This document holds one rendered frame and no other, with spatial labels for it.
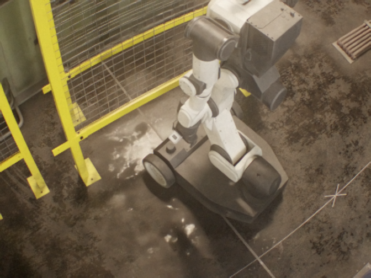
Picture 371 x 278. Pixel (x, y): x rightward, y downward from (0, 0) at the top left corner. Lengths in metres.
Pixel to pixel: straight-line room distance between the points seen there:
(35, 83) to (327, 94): 1.92
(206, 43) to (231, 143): 1.01
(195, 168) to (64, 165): 0.76
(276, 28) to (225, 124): 0.93
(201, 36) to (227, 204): 1.20
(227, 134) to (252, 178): 0.24
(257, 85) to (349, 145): 1.32
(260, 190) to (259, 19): 1.09
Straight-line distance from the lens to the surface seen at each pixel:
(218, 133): 2.52
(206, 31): 1.67
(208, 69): 1.79
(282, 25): 1.74
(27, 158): 2.66
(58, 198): 2.92
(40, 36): 1.92
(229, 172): 2.59
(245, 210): 2.66
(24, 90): 3.34
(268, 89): 2.02
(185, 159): 2.76
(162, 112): 3.10
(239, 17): 1.73
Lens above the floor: 2.62
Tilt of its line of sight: 60 degrees down
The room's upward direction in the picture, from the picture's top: straight up
